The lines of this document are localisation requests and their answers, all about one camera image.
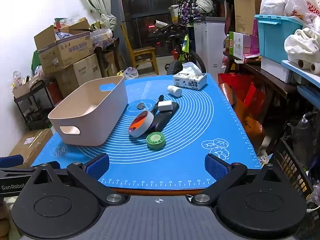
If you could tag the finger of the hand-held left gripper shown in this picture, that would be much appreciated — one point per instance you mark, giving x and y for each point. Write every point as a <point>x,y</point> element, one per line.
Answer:
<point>11,160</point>
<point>55,164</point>

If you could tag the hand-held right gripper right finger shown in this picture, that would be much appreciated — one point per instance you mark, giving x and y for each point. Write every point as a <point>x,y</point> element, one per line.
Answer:
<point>215,167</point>

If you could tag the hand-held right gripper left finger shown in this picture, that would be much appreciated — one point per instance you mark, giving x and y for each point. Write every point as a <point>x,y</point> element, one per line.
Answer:
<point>96,166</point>

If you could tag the beige plastic storage basket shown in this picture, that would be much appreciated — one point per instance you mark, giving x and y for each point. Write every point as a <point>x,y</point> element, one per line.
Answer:
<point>110,120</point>

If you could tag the green round ointment tin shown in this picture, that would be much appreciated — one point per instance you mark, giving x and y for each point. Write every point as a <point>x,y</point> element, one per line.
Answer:
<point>155,141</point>

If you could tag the white tape roll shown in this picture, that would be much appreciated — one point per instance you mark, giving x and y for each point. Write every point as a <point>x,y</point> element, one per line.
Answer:
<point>148,125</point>

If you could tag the white charger plug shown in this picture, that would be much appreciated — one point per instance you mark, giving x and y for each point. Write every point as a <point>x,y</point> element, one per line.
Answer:
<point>165,105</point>

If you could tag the person's left hand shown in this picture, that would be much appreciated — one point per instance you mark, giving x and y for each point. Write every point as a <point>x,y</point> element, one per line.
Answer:
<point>3,210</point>

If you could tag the flat cardboard box with label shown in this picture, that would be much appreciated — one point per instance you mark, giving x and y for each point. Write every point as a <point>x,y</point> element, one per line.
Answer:
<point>30,142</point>

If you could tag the blue silicone baking mat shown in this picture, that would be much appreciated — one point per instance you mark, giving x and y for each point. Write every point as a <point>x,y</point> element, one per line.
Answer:
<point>175,155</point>

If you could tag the black shelf cart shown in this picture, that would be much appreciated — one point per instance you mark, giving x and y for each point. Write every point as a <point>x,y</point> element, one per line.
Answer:
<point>32,100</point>

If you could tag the red black appliance box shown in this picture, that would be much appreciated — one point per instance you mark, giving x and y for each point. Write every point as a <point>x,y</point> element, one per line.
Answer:
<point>55,92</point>

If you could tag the tan cardboard box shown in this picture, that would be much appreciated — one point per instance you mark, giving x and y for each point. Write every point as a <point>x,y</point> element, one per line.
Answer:
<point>23,88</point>

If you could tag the red paper bags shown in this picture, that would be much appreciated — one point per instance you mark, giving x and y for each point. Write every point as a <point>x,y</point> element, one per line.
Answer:
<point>240,97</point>

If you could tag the black plastic crate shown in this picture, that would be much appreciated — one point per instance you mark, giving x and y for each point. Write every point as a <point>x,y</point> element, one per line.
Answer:
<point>292,170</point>

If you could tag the clear feeding bottle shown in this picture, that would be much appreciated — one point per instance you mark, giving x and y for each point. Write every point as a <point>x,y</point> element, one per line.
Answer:
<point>17,78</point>

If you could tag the small white pill bottle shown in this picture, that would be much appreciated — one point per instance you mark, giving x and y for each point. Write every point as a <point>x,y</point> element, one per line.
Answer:
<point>175,90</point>

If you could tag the black pen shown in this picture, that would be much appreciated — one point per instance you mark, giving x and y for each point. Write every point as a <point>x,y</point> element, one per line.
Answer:
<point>160,98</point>

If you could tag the white tissue pack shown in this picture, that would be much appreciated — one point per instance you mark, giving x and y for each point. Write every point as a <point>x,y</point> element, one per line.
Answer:
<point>192,81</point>

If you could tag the tall taped cardboard box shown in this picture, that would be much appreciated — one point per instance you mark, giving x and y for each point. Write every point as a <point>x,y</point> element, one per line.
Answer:
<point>82,72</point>

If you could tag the black plastic bag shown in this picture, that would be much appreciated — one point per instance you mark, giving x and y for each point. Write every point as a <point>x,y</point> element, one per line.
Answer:
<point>306,135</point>

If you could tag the dark wooden side table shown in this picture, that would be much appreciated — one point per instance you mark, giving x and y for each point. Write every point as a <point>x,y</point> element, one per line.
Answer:
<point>262,80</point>

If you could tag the clear plastic bag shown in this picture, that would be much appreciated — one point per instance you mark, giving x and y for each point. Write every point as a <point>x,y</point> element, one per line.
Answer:
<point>131,73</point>

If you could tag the green bag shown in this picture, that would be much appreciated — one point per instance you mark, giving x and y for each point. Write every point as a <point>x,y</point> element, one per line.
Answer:
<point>35,62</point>

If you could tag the open printed cardboard box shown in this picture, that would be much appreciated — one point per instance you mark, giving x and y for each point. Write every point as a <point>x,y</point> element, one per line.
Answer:
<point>65,52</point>

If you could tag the white foam box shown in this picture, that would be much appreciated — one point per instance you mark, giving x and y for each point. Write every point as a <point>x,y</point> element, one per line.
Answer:
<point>275,70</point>

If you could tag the small dark table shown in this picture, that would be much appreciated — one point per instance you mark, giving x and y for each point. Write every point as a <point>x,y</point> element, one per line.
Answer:
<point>107,47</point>

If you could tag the wooden chair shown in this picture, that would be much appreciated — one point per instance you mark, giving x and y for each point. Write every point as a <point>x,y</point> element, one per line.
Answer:
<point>142,52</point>

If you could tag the green black bicycle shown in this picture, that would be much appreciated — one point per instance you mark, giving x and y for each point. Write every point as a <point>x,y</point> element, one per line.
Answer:
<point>186,47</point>

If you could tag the amber drink bottle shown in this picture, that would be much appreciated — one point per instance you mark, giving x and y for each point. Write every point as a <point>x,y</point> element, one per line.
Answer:
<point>227,43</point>

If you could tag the light blue shelf board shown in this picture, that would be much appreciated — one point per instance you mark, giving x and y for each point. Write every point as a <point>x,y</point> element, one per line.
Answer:
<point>300,76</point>

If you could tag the white chest freezer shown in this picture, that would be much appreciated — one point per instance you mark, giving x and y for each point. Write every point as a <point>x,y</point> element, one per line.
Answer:
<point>210,42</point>

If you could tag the green white carton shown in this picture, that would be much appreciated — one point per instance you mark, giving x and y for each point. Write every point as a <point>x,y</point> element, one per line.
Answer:
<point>237,43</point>

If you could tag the pack of water bottles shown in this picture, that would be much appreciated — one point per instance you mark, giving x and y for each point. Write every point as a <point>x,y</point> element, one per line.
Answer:
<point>101,35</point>

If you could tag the pink plastic packet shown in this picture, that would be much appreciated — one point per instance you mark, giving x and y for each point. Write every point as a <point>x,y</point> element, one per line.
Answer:
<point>255,37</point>

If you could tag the white paper rolls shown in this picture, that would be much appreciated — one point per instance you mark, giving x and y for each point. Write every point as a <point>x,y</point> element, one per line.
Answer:
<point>308,66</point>

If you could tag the light blue storage bin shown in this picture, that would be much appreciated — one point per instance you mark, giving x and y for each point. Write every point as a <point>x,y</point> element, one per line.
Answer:
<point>275,40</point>

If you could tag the white crumpled cloth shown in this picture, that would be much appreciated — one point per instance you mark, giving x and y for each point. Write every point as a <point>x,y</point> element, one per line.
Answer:
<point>302,45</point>

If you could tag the purple floral cloth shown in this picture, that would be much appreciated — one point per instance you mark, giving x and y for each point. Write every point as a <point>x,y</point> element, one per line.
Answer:
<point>187,8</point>

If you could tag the brown cardboard sheet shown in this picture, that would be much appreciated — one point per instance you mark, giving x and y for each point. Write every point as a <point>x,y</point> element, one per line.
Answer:
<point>246,7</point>

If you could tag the glass balcony door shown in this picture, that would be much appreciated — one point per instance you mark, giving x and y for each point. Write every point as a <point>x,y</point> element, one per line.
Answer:
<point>155,10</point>

